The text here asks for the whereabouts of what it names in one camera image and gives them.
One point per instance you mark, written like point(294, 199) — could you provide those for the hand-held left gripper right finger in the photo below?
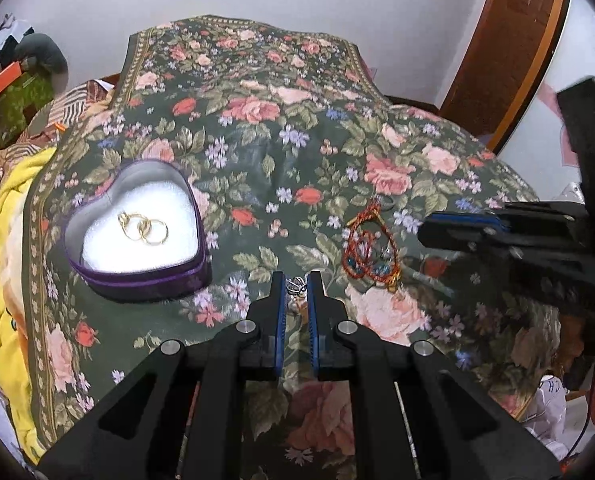
point(312, 332)

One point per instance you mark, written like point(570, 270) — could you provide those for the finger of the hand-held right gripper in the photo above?
point(477, 242)
point(465, 217)

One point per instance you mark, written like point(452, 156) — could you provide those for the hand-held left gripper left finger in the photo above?
point(279, 330)

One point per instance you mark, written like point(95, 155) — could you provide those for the purple heart-shaped jewelry box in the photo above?
point(127, 285)

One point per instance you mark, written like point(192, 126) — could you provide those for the white wardrobe sliding door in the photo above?
point(537, 150)

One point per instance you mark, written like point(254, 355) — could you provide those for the brown wooden door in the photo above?
point(507, 40)

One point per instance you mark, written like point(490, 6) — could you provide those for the white plastic bag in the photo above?
point(547, 410)

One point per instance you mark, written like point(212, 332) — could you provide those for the gold rings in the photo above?
point(125, 220)

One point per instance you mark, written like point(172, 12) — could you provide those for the green floral blanket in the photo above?
point(287, 125)

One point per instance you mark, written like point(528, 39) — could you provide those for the yellow blanket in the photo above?
point(12, 240)

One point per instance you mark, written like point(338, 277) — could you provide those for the striped patchwork quilt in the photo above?
point(84, 97)

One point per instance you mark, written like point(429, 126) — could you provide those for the grey plush pillow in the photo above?
point(39, 52)

